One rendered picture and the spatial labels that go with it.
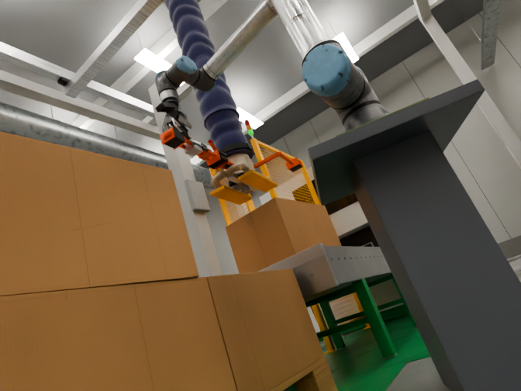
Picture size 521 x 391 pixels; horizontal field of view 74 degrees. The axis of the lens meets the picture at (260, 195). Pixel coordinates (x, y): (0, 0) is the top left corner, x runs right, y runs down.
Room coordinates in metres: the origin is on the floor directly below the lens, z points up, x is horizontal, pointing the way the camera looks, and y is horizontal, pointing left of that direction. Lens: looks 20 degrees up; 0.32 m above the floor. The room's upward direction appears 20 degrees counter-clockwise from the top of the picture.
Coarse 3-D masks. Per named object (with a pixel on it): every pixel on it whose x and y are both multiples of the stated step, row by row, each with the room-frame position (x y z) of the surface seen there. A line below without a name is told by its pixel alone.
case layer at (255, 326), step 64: (0, 320) 0.63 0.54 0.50; (64, 320) 0.73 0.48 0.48; (128, 320) 0.86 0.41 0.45; (192, 320) 1.04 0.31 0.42; (256, 320) 1.31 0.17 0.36; (0, 384) 0.62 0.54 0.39; (64, 384) 0.72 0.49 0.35; (128, 384) 0.84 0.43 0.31; (192, 384) 1.00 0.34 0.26; (256, 384) 1.22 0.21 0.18
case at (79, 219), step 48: (0, 144) 0.64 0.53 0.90; (48, 144) 0.74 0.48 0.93; (0, 192) 0.64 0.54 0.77; (48, 192) 0.73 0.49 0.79; (96, 192) 0.83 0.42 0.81; (144, 192) 0.98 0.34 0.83; (0, 240) 0.63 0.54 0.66; (48, 240) 0.72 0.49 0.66; (96, 240) 0.82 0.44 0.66; (144, 240) 0.94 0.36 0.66; (0, 288) 0.63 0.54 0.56; (48, 288) 0.71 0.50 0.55
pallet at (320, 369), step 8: (320, 360) 1.62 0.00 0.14; (312, 368) 1.55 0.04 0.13; (320, 368) 1.60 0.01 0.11; (328, 368) 1.66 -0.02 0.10; (296, 376) 1.43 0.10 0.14; (304, 376) 1.56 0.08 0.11; (312, 376) 1.54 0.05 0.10; (320, 376) 1.58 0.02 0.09; (328, 376) 1.63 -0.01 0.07; (280, 384) 1.33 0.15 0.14; (288, 384) 1.37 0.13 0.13; (296, 384) 1.58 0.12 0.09; (304, 384) 1.57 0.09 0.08; (312, 384) 1.55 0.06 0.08; (320, 384) 1.56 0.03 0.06; (328, 384) 1.61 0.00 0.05
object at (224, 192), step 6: (222, 186) 1.74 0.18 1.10; (210, 192) 1.77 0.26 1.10; (216, 192) 1.77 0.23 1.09; (222, 192) 1.79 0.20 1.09; (228, 192) 1.82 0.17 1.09; (234, 192) 1.86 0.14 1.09; (240, 192) 1.91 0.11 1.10; (222, 198) 1.87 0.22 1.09; (228, 198) 1.90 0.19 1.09; (234, 198) 1.94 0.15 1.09; (240, 198) 1.97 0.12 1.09; (246, 198) 2.01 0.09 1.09; (240, 204) 2.08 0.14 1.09
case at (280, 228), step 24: (264, 216) 1.82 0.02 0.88; (288, 216) 1.83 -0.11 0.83; (312, 216) 2.07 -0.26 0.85; (240, 240) 1.94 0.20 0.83; (264, 240) 1.85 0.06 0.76; (288, 240) 1.78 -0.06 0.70; (312, 240) 1.97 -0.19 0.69; (336, 240) 2.24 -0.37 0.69; (240, 264) 1.97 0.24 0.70; (264, 264) 1.88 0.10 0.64
